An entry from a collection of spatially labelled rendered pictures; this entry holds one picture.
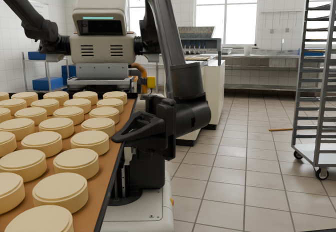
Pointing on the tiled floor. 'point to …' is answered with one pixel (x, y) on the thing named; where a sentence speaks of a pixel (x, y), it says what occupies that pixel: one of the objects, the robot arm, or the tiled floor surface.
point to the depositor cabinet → (213, 90)
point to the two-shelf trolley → (45, 74)
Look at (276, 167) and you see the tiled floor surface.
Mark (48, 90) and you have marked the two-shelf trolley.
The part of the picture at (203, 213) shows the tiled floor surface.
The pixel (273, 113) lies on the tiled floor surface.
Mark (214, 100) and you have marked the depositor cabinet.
